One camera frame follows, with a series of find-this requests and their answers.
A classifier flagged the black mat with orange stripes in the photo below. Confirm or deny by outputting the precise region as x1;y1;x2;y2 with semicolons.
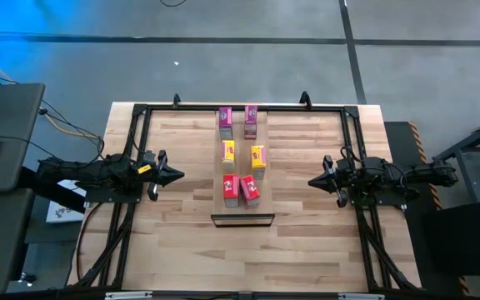
383;120;471;297

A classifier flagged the black metal table frame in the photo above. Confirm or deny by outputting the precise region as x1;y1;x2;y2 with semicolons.
68;102;423;293

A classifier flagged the silver metal bracket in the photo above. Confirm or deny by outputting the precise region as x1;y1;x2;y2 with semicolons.
104;291;153;300
337;292;386;300

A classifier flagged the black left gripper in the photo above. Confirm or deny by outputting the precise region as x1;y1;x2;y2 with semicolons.
139;150;185;202

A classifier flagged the orange cable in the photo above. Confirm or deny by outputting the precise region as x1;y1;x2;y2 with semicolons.
0;49;102;139

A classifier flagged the yellow cereal box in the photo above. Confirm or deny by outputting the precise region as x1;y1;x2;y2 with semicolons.
250;144;268;181
221;140;237;174

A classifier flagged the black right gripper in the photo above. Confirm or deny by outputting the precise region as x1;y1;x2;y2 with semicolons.
307;154;356;208

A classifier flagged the shiny desk caster wheel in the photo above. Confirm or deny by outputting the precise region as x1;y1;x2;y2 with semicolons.
17;271;38;288

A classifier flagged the white printed box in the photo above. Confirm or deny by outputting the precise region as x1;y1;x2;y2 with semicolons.
46;179;88;224

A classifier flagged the red cereal box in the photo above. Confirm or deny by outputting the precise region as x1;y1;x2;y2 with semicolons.
238;174;262;210
222;173;240;208

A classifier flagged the purple cereal box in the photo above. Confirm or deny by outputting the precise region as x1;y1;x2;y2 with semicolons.
217;107;234;141
242;105;259;141

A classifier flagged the wooden shelf with black frame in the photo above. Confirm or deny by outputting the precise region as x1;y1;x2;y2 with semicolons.
210;110;276;228

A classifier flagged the grey desk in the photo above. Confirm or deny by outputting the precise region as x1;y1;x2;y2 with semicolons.
0;82;47;195
0;187;36;295

